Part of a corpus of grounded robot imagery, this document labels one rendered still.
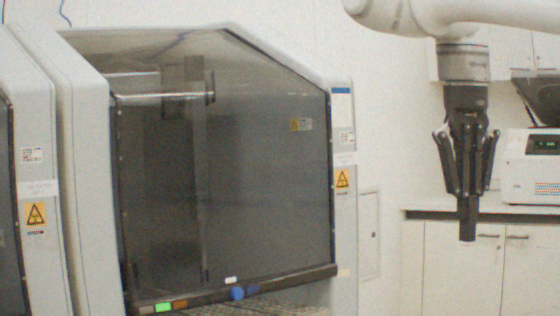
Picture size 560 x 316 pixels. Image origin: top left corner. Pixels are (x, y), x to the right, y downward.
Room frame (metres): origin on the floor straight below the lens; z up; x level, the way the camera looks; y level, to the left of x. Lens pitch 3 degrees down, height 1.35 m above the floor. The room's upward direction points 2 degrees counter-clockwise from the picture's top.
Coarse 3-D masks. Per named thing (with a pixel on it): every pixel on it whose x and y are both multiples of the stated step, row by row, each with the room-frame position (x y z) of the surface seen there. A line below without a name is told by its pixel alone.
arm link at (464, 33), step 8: (456, 24) 1.11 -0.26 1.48; (464, 24) 1.11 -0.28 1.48; (472, 24) 1.12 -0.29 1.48; (480, 24) 1.13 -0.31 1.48; (488, 24) 1.15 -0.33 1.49; (448, 32) 1.12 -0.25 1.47; (456, 32) 1.12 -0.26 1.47; (464, 32) 1.12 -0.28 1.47; (472, 32) 1.13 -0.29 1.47; (480, 32) 1.14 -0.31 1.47; (488, 32) 1.15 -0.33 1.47; (440, 40) 1.16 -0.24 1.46; (448, 40) 1.14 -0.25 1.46; (456, 40) 1.14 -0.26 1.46; (464, 40) 1.13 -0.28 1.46; (472, 40) 1.13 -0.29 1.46; (480, 40) 1.14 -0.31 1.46; (488, 40) 1.16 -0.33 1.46
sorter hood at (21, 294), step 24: (0, 96) 1.37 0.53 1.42; (0, 120) 1.33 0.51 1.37; (0, 144) 1.33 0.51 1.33; (0, 168) 1.33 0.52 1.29; (0, 192) 1.32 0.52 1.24; (0, 216) 1.32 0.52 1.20; (0, 240) 1.32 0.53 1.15; (0, 264) 1.31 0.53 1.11; (0, 288) 1.30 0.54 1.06; (24, 288) 1.34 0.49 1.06; (0, 312) 1.30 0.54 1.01; (24, 312) 1.34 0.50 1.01
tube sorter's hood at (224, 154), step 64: (128, 64) 1.73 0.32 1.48; (192, 64) 1.85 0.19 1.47; (256, 64) 1.98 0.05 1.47; (128, 128) 1.55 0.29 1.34; (192, 128) 1.67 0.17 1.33; (256, 128) 1.79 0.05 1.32; (320, 128) 1.93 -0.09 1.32; (128, 192) 1.55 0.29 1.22; (192, 192) 1.66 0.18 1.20; (256, 192) 1.79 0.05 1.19; (320, 192) 1.93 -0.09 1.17; (128, 256) 1.53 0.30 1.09; (192, 256) 1.65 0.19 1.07; (256, 256) 1.78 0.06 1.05; (320, 256) 1.92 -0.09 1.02
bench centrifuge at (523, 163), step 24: (528, 72) 3.56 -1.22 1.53; (552, 72) 3.43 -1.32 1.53; (528, 96) 3.73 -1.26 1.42; (552, 96) 3.61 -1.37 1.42; (552, 120) 3.81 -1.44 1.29; (528, 144) 3.45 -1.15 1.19; (552, 144) 3.36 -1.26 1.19; (504, 168) 3.54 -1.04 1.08; (528, 168) 3.43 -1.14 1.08; (552, 168) 3.32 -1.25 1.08; (504, 192) 3.54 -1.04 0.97; (528, 192) 3.43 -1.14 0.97; (552, 192) 3.33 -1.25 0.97
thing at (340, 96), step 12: (336, 96) 1.99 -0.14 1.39; (348, 96) 2.02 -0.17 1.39; (336, 108) 1.99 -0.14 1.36; (348, 108) 2.02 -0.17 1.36; (336, 120) 1.99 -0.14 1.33; (348, 120) 2.02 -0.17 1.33; (348, 132) 2.02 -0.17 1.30; (336, 180) 1.98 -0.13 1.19; (348, 180) 2.02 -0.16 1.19; (336, 192) 1.98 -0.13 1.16; (348, 192) 2.01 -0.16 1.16; (336, 204) 1.98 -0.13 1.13; (348, 204) 2.01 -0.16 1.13; (348, 276) 2.01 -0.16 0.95
